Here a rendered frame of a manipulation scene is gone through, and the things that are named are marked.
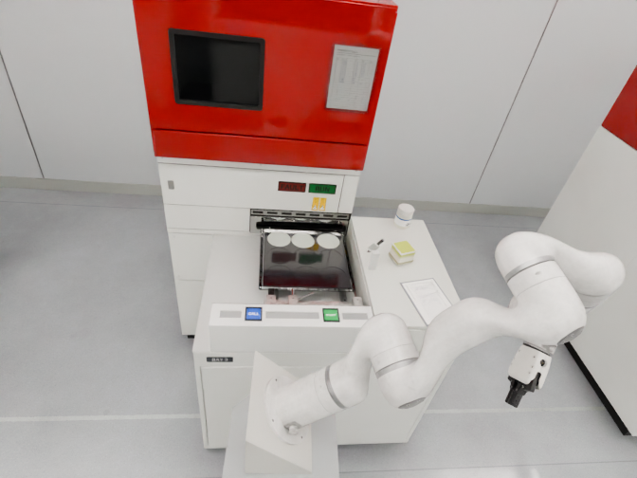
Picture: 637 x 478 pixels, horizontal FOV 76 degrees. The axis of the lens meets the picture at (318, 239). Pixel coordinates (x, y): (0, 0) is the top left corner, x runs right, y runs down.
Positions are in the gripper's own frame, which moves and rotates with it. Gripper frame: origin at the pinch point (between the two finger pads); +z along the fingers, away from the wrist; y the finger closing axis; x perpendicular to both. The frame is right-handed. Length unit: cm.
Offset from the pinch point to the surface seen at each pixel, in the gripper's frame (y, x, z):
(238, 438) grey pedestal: 12, 63, 47
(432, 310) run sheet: 31.1, 18.9, -12.9
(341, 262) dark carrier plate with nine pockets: 59, 51, -14
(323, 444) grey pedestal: 11, 40, 38
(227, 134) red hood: 44, 114, -36
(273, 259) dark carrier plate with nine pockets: 58, 77, -2
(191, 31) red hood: 21, 133, -54
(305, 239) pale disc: 69, 68, -16
